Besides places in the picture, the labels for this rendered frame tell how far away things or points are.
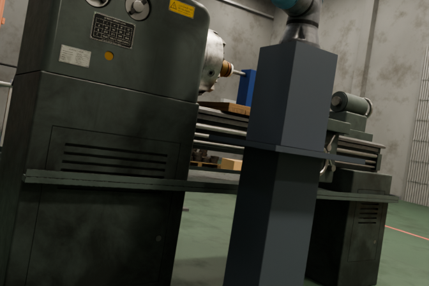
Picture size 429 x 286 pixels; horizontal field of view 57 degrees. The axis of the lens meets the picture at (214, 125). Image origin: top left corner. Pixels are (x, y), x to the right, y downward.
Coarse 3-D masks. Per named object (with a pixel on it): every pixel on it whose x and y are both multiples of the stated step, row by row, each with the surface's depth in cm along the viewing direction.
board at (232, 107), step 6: (198, 102) 196; (204, 102) 192; (210, 102) 188; (216, 102) 184; (222, 102) 180; (228, 102) 177; (210, 108) 187; (216, 108) 183; (222, 108) 179; (228, 108) 176; (234, 108) 178; (240, 108) 180; (246, 108) 182; (246, 114) 182
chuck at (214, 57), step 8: (208, 32) 176; (216, 32) 182; (208, 40) 172; (216, 40) 175; (208, 48) 170; (216, 48) 173; (208, 56) 170; (216, 56) 173; (208, 64) 171; (216, 64) 173; (216, 72) 175; (200, 80) 174; (208, 80) 175; (200, 88) 178; (208, 88) 179
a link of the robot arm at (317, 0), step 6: (312, 0) 135; (318, 0) 139; (312, 6) 137; (318, 6) 140; (306, 12) 137; (312, 12) 139; (318, 12) 140; (288, 18) 143; (294, 18) 140; (300, 18) 139; (306, 18) 139; (312, 18) 139; (318, 18) 141
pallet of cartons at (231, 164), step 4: (224, 160) 592; (228, 160) 582; (232, 160) 571; (236, 160) 585; (240, 160) 603; (224, 164) 590; (228, 164) 580; (232, 164) 569; (236, 164) 568; (240, 164) 571; (220, 168) 599; (224, 168) 589; (228, 168) 579; (232, 168) 568; (236, 168) 568; (240, 168) 571
